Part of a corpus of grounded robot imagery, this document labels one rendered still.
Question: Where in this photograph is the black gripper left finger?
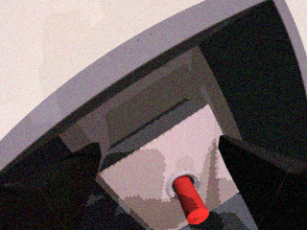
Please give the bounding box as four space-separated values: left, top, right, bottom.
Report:
0 142 103 230

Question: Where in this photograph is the red peg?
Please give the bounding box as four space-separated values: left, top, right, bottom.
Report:
173 175 208 225

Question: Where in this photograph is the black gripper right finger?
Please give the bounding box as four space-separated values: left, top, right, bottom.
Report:
218 135 307 230

